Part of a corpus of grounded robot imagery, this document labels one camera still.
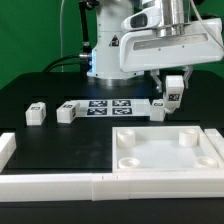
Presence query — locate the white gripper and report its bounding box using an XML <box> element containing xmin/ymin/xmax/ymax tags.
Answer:
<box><xmin>119</xmin><ymin>8</ymin><xmax>224</xmax><ymax>93</ymax></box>

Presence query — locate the white square tabletop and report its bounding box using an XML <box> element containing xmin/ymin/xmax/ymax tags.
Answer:
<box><xmin>112</xmin><ymin>126</ymin><xmax>224</xmax><ymax>172</ymax></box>

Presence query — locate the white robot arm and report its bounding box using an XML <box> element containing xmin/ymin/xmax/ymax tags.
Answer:
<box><xmin>79</xmin><ymin>0</ymin><xmax>224</xmax><ymax>90</ymax></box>

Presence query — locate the white marker base plate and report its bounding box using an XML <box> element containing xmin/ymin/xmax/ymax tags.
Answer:
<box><xmin>77</xmin><ymin>99</ymin><xmax>150</xmax><ymax>117</ymax></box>

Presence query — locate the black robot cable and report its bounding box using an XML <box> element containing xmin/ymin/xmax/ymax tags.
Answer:
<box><xmin>42</xmin><ymin>54</ymin><xmax>92</xmax><ymax>73</ymax></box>

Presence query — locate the white U-shaped fence wall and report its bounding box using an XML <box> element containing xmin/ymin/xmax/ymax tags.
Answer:
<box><xmin>0</xmin><ymin>129</ymin><xmax>224</xmax><ymax>202</ymax></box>

